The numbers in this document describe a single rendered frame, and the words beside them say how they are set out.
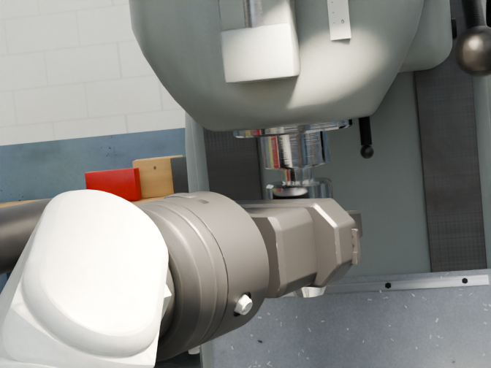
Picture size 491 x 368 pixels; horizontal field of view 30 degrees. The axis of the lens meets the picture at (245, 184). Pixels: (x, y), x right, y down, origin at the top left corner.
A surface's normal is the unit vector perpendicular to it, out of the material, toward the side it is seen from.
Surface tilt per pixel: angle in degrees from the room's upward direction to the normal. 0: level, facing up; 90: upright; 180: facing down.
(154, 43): 102
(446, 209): 90
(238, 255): 75
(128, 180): 90
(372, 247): 90
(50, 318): 63
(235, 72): 90
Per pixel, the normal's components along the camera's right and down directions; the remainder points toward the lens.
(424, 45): -0.15, 0.26
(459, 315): -0.21, -0.34
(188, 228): 0.53, -0.70
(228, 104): -0.33, 0.62
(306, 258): 0.81, -0.03
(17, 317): -0.03, -0.23
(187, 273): 0.15, -0.05
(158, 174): -0.02, 0.10
